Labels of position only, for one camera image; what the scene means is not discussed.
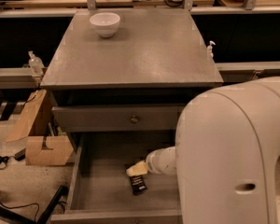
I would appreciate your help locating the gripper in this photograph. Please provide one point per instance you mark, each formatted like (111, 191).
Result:
(153, 163)

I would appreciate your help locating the black rxbar chocolate bar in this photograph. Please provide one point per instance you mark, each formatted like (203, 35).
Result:
(138, 184)

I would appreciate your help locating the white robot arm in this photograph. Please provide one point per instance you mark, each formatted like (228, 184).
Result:
(227, 143)

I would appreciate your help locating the open middle drawer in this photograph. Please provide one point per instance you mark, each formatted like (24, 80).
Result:
(101, 193)

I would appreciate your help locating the round brass drawer knob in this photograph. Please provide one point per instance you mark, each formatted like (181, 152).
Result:
(134, 119)

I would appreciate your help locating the closed top drawer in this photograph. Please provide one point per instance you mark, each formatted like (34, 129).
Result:
(116, 118)

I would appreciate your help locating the grey wooden drawer cabinet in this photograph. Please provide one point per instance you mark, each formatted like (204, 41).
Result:
(156, 57)

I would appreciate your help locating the cardboard box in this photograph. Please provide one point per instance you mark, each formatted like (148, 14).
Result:
(48, 150)

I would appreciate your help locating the black chair base leg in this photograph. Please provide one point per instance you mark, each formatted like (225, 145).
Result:
(14, 218)

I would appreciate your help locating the leaning cardboard sheet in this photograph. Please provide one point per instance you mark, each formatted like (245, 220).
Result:
(32, 120)

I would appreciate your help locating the small white pump bottle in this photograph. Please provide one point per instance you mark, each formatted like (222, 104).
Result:
(210, 48)

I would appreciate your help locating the clear sanitizer bottle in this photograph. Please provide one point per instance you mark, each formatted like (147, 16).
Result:
(35, 63)

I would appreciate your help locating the white ceramic bowl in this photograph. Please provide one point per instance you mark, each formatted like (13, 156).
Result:
(105, 24)

